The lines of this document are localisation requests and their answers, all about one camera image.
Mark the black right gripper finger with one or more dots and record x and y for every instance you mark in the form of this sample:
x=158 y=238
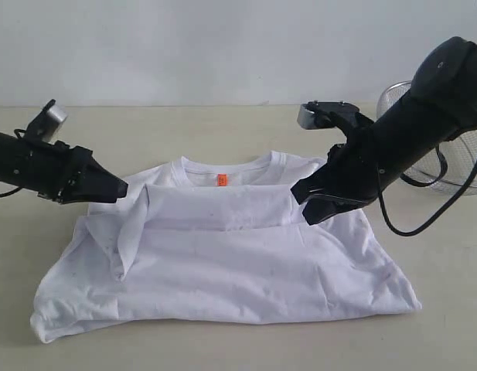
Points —
x=319 y=208
x=318 y=185

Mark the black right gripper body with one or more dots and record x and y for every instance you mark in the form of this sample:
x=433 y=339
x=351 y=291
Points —
x=356 y=172

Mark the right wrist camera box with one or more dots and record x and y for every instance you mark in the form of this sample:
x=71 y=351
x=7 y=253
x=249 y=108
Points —
x=316 y=115

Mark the white t-shirt red print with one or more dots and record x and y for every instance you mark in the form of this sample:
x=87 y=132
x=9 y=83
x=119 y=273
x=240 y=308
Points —
x=223 y=243

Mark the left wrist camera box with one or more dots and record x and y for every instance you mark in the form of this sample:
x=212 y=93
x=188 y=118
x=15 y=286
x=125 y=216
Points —
x=47 y=123

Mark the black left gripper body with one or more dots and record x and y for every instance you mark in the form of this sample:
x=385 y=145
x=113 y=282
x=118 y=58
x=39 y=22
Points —
x=57 y=172

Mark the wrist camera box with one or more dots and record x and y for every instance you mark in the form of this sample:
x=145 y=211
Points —
x=316 y=115
x=47 y=123

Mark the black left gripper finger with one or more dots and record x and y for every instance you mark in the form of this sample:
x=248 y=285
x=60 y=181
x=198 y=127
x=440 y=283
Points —
x=96 y=192
x=94 y=172

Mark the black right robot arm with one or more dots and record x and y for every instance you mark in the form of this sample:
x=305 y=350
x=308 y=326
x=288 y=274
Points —
x=440 y=105

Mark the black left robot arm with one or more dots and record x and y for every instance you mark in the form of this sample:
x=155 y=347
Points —
x=14 y=159

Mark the metal wire mesh basket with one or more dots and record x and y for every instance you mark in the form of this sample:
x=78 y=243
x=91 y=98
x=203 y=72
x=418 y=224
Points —
x=460 y=154

